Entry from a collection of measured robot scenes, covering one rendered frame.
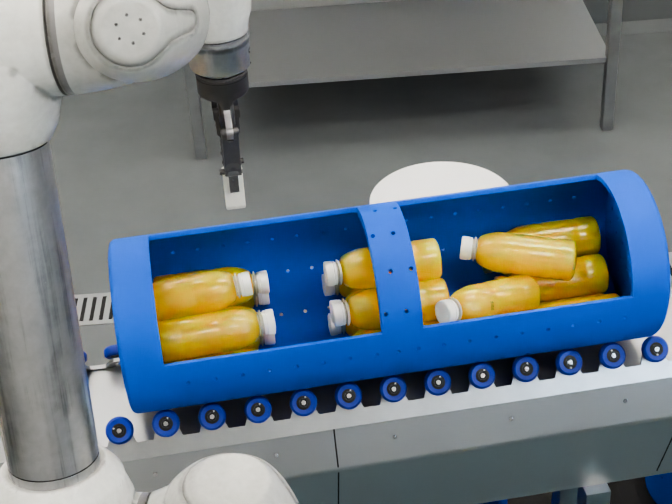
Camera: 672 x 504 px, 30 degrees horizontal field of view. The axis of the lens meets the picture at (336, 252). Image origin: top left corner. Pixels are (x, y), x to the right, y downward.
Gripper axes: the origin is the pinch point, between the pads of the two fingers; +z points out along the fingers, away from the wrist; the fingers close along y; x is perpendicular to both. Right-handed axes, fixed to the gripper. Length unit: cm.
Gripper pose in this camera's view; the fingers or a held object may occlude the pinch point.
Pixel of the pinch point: (233, 187)
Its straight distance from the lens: 192.8
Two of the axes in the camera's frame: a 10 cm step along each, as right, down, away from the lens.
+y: -1.6, -5.6, 8.1
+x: -9.9, 1.3, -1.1
